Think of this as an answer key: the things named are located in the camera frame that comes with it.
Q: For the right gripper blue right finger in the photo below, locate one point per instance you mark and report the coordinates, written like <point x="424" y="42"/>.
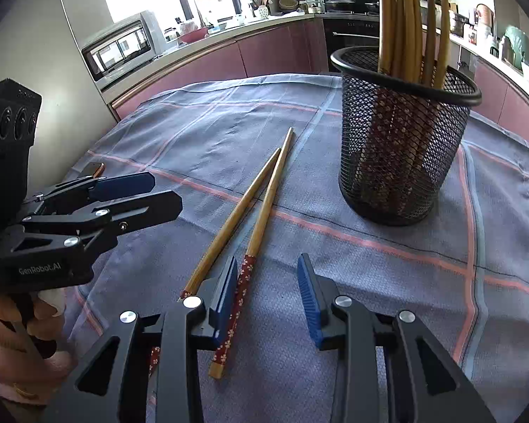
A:
<point x="386" y="365"/>

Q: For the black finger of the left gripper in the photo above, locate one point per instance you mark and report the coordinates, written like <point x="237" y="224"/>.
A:
<point x="138" y="212"/>

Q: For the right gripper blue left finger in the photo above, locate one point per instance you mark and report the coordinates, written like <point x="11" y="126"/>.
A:
<point x="142" y="356"/>

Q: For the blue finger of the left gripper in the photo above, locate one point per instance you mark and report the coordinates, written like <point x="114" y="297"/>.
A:
<point x="123" y="184"/>

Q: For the black mesh utensil cup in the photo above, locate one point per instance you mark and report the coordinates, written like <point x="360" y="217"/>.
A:
<point x="399" y="139"/>

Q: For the bamboo chopstick red patterned end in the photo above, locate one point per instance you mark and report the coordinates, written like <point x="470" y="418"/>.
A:
<point x="443" y="54"/>

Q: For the left hand pink sleeve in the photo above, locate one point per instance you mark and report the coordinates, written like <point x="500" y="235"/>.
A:
<point x="25" y="377"/>

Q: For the brown phone on table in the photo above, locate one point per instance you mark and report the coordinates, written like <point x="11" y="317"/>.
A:
<point x="99" y="168"/>

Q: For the plaid grey blue tablecloth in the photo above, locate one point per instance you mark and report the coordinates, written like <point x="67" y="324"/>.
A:
<point x="464" y="269"/>

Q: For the white toaster oven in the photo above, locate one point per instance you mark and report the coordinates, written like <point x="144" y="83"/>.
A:
<point x="123" y="48"/>

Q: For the pink bowl on counter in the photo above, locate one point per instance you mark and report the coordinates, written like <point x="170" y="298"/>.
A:
<point x="194" y="36"/>

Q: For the black built-in oven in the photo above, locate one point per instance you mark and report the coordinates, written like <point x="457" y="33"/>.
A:
<point x="341" y="33"/>

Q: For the mint green appliance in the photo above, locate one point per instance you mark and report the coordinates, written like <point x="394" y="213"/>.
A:
<point x="520" y="46"/>

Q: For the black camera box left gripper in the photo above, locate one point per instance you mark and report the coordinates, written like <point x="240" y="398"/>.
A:
<point x="19" y="110"/>

